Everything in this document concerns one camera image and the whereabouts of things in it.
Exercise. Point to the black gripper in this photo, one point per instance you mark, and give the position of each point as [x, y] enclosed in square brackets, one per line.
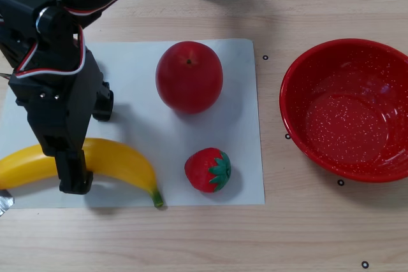
[62, 134]

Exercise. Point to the yellow toy banana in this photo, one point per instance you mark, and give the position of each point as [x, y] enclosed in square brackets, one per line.
[121, 160]

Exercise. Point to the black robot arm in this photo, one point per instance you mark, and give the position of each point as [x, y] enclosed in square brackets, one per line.
[48, 1]

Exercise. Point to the red speckled bowl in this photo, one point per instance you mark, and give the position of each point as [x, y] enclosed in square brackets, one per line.
[344, 119]

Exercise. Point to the white paper sheet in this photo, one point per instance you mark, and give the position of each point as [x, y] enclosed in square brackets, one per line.
[143, 132]

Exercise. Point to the red toy apple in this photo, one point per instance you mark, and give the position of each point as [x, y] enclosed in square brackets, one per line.
[189, 77]

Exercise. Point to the red toy strawberry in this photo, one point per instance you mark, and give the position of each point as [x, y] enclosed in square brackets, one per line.
[204, 170]

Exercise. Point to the grey duct tape piece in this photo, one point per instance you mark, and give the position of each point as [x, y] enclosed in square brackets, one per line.
[5, 203]

